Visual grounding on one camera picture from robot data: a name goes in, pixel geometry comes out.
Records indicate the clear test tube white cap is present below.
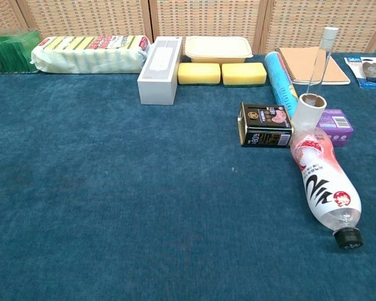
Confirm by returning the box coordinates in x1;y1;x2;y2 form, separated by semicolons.
306;26;340;97

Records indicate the white cardboard tube holder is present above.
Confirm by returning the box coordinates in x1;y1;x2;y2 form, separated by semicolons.
291;93;328;130

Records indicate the yellow sponge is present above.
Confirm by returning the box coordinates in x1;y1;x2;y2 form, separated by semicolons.
221;62;268;88
177;63;222;86

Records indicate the white power strip box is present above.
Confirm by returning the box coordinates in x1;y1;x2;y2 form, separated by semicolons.
137;36;184;106

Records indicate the black tin can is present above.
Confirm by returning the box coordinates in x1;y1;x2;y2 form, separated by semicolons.
237;102;294;148

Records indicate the blue table mat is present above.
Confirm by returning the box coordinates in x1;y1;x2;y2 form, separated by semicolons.
0;53;376;301

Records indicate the beige lidded food container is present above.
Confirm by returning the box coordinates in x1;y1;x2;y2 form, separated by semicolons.
184;35;253;65

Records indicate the blue cling film roll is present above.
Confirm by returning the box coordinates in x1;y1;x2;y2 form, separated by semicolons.
264;51;298;118

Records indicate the woven folding screen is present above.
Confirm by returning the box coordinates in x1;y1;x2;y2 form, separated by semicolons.
0;0;376;55

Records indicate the packaged yellow sponge multipack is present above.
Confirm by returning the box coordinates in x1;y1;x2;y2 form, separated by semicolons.
30;34;152;75

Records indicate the plastic drink bottle pink label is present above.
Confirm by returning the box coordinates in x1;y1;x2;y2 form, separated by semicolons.
289;126;365;251

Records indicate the brown spiral notebook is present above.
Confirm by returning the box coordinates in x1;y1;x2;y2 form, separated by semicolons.
274;46;351;86

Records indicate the small purple box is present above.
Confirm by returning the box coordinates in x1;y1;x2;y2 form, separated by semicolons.
315;108;355;147

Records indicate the correction tape blister pack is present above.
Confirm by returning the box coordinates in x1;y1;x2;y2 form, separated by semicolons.
343;56;376;91

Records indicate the green scouring pad pack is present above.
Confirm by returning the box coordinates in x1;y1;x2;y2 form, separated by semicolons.
0;29;41;75

